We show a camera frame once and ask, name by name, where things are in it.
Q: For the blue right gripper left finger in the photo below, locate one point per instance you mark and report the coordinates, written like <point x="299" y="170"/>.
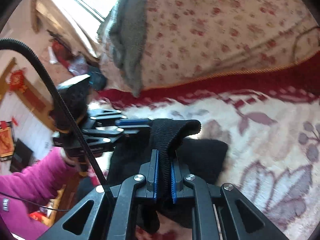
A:
<point x="152" y="179"/>

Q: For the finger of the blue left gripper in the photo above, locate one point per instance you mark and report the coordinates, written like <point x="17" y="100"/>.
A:
<point x="133" y="122"/>

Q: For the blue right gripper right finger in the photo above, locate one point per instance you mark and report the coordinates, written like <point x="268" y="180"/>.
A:
<point x="178" y="189"/>

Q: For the black pants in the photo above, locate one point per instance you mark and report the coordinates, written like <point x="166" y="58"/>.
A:
<point x="204" y="158"/>

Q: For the left forearm pink sleeve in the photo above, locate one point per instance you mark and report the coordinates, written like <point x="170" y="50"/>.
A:
<point x="22" y="193"/>

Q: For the person's left hand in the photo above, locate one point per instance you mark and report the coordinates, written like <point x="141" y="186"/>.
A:
<point x="74" y="162"/>

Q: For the teal bag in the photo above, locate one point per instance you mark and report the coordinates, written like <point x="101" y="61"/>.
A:
<point x="97" y="80"/>

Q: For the clear plastic bag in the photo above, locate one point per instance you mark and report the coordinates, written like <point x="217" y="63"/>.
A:
<point x="78" y="66"/>

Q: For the red gold framed picture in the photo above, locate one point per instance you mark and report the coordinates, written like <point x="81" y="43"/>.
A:
<point x="7" y="144"/>

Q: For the red chinese knot decoration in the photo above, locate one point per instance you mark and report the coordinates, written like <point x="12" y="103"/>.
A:
<point x="16" y="81"/>

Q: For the grey fleece garment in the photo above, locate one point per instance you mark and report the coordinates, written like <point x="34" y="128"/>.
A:
<point x="127" y="33"/>

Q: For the red white floral fleece blanket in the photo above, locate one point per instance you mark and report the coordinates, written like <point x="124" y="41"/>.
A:
<point x="270" y="121"/>

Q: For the beige floral quilt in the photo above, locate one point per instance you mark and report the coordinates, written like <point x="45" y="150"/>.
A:
<point x="189" y="39"/>

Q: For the beige window curtain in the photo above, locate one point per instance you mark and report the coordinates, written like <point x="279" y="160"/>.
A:
<point x="56" y="17"/>

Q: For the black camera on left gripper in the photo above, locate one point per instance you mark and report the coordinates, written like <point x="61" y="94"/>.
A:
<point x="74" y="92"/>

